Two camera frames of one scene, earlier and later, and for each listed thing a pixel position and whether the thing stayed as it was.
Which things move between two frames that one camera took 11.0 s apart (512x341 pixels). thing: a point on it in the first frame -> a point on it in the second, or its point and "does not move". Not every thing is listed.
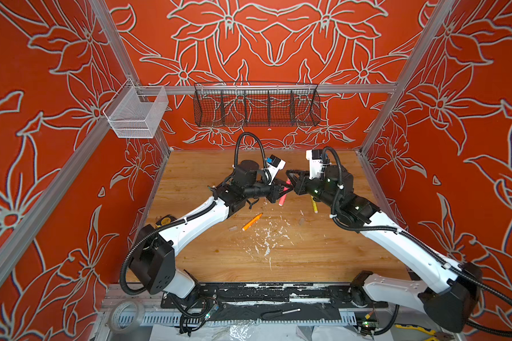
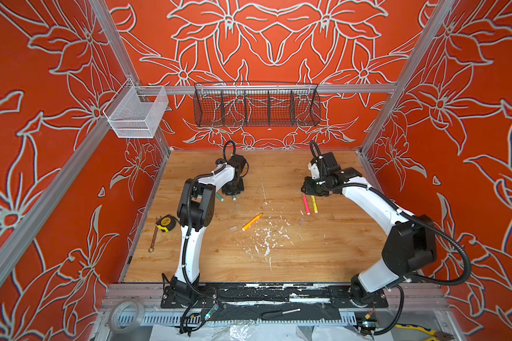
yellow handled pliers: (436, 336) does not move
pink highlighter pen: (283, 199) -> (306, 204)
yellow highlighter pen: (314, 204) does not move
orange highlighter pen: (252, 222) does not move
